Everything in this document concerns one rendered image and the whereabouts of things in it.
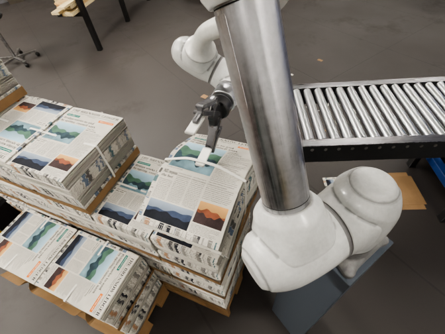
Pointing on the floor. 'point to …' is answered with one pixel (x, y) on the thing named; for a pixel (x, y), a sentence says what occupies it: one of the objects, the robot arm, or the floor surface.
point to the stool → (16, 54)
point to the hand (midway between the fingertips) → (196, 147)
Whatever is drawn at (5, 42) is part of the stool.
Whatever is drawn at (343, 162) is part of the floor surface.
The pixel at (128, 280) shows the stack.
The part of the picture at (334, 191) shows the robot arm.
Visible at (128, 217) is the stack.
